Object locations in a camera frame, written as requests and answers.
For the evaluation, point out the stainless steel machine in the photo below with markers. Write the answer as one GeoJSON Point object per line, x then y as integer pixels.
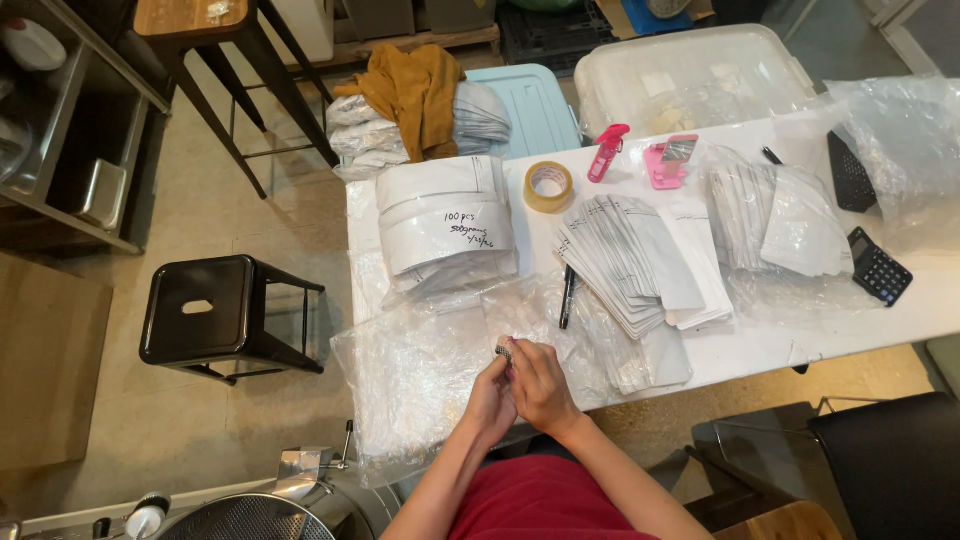
{"type": "Point", "coordinates": [255, 510]}

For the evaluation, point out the blue plastic scale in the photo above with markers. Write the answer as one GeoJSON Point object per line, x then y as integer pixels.
{"type": "Point", "coordinates": [656, 15]}

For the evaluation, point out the brown wooden board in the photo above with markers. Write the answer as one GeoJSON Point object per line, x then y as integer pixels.
{"type": "Point", "coordinates": [45, 360]}

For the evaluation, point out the small black white patterned band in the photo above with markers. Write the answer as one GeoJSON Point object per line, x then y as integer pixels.
{"type": "Point", "coordinates": [504, 350]}

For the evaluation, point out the black metal stool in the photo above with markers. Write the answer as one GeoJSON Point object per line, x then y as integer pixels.
{"type": "Point", "coordinates": [199, 311]}

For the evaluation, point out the steel shelf rack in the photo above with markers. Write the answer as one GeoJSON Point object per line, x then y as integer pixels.
{"type": "Point", "coordinates": [67, 127]}

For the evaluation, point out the stack of silver pouches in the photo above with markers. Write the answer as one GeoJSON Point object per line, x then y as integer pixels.
{"type": "Point", "coordinates": [480, 112]}

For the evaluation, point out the black plastic crate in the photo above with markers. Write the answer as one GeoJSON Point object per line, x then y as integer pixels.
{"type": "Point", "coordinates": [555, 30]}

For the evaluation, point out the light blue plastic lid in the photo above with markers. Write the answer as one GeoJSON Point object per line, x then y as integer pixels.
{"type": "Point", "coordinates": [529, 109]}

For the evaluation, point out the person's red shirt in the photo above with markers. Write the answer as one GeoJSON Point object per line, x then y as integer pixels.
{"type": "Point", "coordinates": [540, 502]}

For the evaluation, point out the person's left hand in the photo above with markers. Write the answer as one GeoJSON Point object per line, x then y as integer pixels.
{"type": "Point", "coordinates": [489, 401]}

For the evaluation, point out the black chair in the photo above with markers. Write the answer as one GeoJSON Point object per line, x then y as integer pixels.
{"type": "Point", "coordinates": [892, 465]}

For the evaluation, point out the pink phone stand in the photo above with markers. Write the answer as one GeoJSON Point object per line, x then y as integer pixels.
{"type": "Point", "coordinates": [664, 161]}

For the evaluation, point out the person's left fingers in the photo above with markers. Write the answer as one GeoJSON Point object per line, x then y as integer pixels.
{"type": "Point", "coordinates": [501, 371]}

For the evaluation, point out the white appliance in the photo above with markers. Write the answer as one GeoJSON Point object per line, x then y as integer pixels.
{"type": "Point", "coordinates": [304, 26]}

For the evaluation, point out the mustard yellow cloth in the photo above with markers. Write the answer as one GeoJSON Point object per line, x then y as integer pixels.
{"type": "Point", "coordinates": [416, 94]}

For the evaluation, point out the wooden top black stool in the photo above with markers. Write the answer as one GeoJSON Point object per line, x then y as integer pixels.
{"type": "Point", "coordinates": [195, 22]}

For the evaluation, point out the bagged heap of white pouches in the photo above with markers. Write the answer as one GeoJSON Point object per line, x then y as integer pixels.
{"type": "Point", "coordinates": [780, 221]}

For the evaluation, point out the clear plastic storage bin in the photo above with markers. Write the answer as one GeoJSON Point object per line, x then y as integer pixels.
{"type": "Point", "coordinates": [690, 79]}

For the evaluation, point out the black marker pen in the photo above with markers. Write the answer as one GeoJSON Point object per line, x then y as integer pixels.
{"type": "Point", "coordinates": [568, 296]}

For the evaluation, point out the large crumpled clear plastic bag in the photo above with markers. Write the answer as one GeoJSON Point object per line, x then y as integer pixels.
{"type": "Point", "coordinates": [911, 150]}

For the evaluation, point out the brown packing tape roll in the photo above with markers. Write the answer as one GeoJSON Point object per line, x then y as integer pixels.
{"type": "Point", "coordinates": [548, 187]}

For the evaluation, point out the pink spray bottle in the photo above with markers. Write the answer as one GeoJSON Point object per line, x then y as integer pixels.
{"type": "Point", "coordinates": [604, 154]}

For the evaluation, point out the wrapped bundle of white pouches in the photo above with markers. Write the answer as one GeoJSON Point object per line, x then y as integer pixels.
{"type": "Point", "coordinates": [442, 221]}

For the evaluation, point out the person's right hand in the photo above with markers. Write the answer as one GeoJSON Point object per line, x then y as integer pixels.
{"type": "Point", "coordinates": [544, 390]}

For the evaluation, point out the flat clear plastic bag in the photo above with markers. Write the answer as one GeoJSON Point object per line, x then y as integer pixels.
{"type": "Point", "coordinates": [420, 375]}

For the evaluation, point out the small black calculator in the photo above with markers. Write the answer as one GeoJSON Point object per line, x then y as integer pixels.
{"type": "Point", "coordinates": [879, 268]}

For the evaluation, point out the fanned pile of white pouches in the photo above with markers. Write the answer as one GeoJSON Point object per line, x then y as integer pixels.
{"type": "Point", "coordinates": [637, 262]}

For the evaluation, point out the thin black pen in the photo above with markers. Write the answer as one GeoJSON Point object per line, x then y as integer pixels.
{"type": "Point", "coordinates": [772, 155]}

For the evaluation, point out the wooden pallet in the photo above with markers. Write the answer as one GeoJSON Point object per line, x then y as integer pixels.
{"type": "Point", "coordinates": [420, 41]}

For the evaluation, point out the person's right fingers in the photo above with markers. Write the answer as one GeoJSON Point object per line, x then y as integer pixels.
{"type": "Point", "coordinates": [523, 356]}

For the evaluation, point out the wooden seat stool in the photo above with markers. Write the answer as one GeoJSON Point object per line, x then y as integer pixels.
{"type": "Point", "coordinates": [765, 517]}

